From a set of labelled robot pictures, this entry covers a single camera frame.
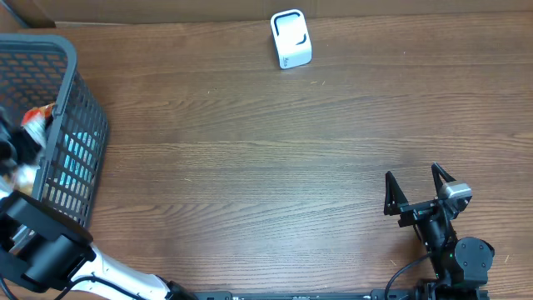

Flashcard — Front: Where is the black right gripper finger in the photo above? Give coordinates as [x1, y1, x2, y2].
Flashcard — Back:
[384, 172, 408, 208]
[431, 162, 455, 194]

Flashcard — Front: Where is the orange noodle packet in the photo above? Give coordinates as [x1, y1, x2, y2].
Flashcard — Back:
[9, 104, 55, 195]

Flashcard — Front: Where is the teal tissue packet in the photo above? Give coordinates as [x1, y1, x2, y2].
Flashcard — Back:
[59, 132, 98, 188]

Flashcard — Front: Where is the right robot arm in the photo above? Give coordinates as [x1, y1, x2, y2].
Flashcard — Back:
[381, 162, 496, 300]

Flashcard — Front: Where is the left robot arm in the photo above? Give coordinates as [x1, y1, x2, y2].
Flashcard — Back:
[1, 115, 194, 299]

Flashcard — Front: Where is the white barcode scanner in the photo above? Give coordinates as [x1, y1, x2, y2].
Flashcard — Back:
[270, 9, 312, 69]

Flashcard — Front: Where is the grey plastic shopping basket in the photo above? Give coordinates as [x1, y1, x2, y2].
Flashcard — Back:
[1, 33, 109, 228]

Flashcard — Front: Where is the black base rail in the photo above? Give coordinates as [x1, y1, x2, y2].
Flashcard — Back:
[193, 289, 491, 300]

